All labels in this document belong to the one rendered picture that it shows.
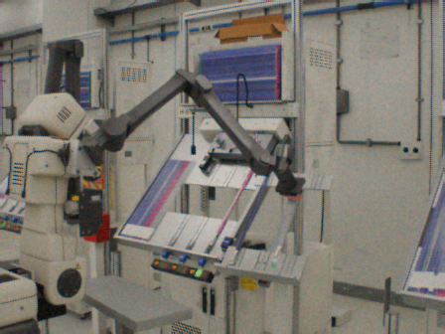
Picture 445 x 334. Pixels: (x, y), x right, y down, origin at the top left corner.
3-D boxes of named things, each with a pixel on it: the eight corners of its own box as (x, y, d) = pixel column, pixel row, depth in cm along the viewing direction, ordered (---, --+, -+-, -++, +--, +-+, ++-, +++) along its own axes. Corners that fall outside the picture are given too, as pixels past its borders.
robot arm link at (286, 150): (252, 173, 196) (259, 160, 188) (258, 148, 202) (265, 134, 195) (284, 184, 196) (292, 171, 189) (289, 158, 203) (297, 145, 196)
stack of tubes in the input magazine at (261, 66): (277, 99, 258) (277, 43, 257) (198, 102, 291) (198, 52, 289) (292, 100, 268) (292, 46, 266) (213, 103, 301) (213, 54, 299)
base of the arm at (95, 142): (67, 144, 181) (87, 145, 173) (82, 129, 185) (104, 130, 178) (79, 164, 185) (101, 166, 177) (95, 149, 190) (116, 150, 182)
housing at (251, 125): (287, 150, 264) (275, 129, 255) (210, 147, 295) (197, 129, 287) (294, 137, 268) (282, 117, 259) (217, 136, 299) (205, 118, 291)
